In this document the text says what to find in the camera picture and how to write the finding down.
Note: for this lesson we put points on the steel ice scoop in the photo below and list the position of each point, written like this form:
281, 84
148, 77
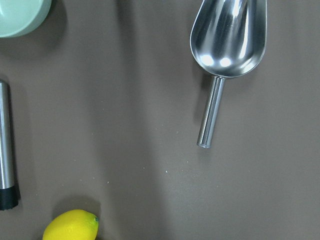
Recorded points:
227, 40

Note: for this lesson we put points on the mint green bowl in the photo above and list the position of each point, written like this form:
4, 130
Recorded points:
20, 17

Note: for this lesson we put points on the steel muddler black tip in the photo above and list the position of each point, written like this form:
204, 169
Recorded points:
8, 183

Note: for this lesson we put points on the yellow lemon outer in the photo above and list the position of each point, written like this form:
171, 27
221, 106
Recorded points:
74, 224

